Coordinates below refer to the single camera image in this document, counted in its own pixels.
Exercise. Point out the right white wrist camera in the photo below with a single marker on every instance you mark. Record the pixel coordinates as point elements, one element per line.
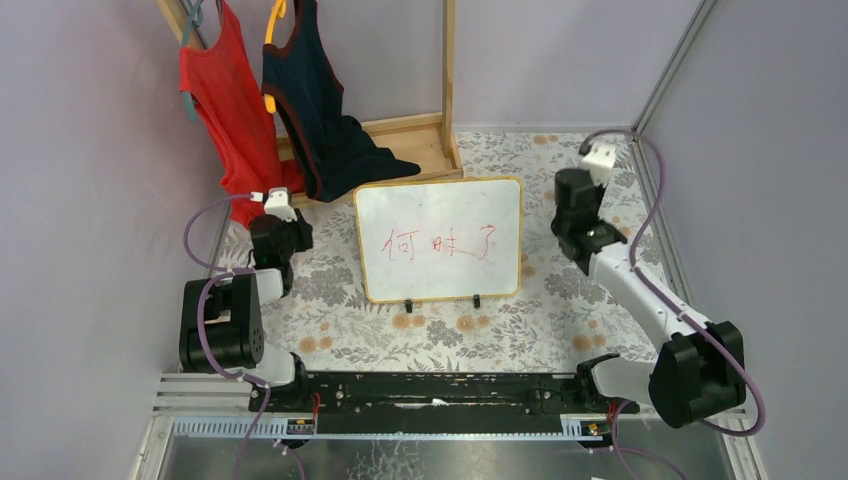
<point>598,159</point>

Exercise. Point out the red mesh tank top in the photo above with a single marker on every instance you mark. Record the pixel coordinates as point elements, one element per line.
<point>230,104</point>

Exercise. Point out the whiteboard with yellow frame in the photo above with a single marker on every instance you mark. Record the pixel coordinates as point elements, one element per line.
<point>443,240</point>

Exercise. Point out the teal clothes hanger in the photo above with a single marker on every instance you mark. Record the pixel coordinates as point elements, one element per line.
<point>193,20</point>

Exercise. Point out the floral table mat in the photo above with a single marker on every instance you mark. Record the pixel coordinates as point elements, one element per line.
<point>558,318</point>

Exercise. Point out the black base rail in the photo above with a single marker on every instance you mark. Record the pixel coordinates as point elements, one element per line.
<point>444,404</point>

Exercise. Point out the navy tank top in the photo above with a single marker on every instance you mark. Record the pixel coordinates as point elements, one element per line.
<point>333,152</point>

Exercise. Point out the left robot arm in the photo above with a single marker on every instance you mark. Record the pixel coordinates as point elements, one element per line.
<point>222,330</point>

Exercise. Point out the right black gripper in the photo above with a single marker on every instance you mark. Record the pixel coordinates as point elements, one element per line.
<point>573,192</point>

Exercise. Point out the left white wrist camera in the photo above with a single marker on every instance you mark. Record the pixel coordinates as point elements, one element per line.
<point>278,203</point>

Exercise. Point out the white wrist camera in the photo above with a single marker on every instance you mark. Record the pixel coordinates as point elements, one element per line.
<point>278,203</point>
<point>598,159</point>

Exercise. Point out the wooden clothes rack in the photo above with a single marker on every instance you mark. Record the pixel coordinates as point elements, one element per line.
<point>425,139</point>

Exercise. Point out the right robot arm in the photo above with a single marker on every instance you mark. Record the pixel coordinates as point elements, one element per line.
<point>698,369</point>

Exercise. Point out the aluminium frame post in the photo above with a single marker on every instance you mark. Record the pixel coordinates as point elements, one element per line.
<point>679,54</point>

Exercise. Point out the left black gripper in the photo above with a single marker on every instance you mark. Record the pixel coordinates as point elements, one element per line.
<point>287,235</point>

